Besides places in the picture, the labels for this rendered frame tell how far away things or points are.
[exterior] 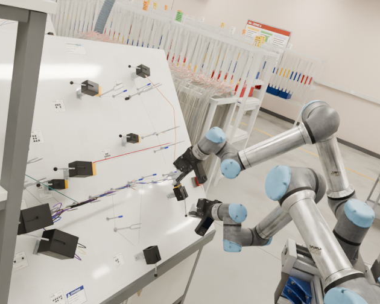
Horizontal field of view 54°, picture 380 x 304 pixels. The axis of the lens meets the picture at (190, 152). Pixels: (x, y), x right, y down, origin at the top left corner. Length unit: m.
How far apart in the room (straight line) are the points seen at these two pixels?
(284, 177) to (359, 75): 8.48
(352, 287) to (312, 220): 0.21
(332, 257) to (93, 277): 0.82
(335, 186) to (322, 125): 0.34
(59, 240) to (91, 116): 0.57
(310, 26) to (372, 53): 1.58
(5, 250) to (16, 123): 0.31
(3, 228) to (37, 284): 0.44
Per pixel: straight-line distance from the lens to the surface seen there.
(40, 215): 1.17
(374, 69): 9.59
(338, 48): 9.72
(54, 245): 1.19
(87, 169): 1.34
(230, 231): 1.51
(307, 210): 1.18
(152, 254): 1.52
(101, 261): 1.47
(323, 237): 1.15
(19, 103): 0.78
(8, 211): 0.89
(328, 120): 1.44
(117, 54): 1.81
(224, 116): 2.74
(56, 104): 1.48
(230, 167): 1.41
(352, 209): 1.59
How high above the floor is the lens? 1.90
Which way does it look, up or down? 20 degrees down
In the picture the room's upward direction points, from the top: 17 degrees clockwise
